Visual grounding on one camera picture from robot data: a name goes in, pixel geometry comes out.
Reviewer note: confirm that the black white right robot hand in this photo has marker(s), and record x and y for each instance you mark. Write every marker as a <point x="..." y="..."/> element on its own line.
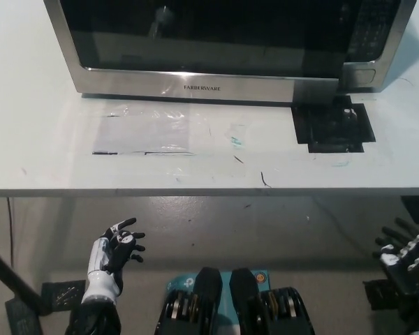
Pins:
<point x="410" y="265"/>

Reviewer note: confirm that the black diagonal bar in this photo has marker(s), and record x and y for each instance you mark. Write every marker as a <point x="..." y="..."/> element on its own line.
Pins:
<point x="10" y="272"/>

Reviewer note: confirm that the black robot feet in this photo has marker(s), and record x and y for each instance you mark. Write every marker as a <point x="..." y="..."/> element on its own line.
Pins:
<point x="276" y="310"/>

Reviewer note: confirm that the stainless steel Farberware microwave body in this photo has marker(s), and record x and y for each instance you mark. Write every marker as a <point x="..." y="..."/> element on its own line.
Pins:
<point x="370" y="35"/>

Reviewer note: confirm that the black tape patch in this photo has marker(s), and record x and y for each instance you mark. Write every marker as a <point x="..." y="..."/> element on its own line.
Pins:
<point x="335" y="136"/>

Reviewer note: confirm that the clear plastic tape sheet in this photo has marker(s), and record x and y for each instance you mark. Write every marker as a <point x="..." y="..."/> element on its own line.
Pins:
<point x="143" y="132"/>

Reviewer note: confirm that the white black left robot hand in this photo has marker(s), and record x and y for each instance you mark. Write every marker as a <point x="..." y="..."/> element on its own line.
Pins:
<point x="99" y="286"/>

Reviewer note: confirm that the black ribbed robot body block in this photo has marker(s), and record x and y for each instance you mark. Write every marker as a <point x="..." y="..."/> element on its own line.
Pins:
<point x="192" y="310"/>

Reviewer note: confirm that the teal robot body top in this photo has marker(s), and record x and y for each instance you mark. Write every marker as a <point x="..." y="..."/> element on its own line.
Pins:
<point x="181" y="281"/>

